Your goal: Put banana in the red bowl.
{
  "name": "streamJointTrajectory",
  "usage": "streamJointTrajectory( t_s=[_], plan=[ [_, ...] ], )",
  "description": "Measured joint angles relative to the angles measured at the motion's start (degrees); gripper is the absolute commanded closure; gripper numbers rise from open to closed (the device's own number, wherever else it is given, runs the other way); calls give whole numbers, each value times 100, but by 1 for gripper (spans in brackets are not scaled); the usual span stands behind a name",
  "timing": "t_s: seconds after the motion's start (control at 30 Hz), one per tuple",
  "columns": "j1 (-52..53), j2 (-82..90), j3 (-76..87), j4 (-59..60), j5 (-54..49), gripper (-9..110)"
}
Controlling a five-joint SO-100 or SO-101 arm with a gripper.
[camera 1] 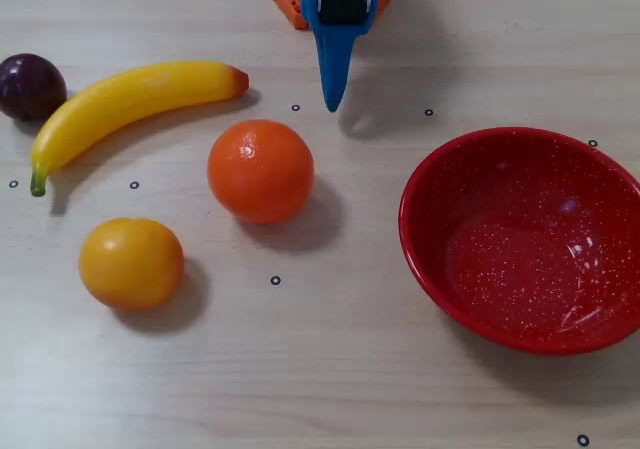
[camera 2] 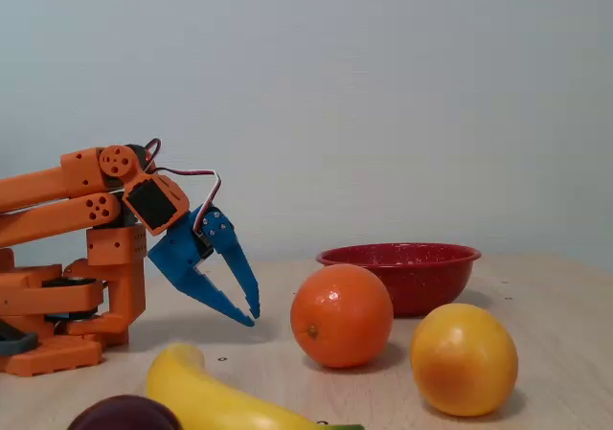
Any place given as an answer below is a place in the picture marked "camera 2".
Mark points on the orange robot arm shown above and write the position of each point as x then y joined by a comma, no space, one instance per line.
38,186

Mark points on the yellow plastic banana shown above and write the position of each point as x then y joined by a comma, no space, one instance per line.
201,391

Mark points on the yellow round fruit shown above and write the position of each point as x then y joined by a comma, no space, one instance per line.
462,358

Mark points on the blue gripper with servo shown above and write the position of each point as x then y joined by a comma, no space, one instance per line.
176,250

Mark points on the dark grey table clamp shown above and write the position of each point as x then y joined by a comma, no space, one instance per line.
19,344

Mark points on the orange fruit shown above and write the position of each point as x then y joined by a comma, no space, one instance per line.
342,315

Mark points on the dark purple plum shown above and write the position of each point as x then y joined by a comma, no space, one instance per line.
124,415

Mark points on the red speckled enamel bowl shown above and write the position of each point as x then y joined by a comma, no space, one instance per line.
421,281

